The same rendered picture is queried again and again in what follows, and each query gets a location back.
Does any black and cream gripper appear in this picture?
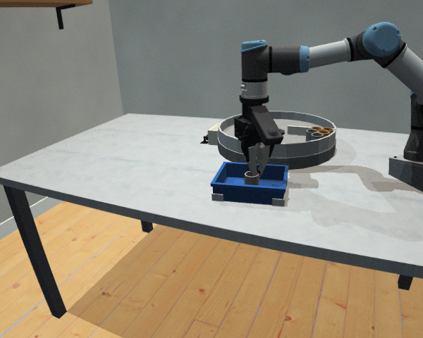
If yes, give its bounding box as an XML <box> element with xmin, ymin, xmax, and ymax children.
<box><xmin>234</xmin><ymin>95</ymin><xmax>274</xmax><ymax>178</ymax></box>

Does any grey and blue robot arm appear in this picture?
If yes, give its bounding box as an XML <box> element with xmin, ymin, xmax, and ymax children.
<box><xmin>240</xmin><ymin>22</ymin><xmax>423</xmax><ymax>162</ymax></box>

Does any grey round turntable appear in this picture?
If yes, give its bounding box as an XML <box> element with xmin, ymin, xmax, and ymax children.
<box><xmin>200</xmin><ymin>111</ymin><xmax>336</xmax><ymax>170</ymax></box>

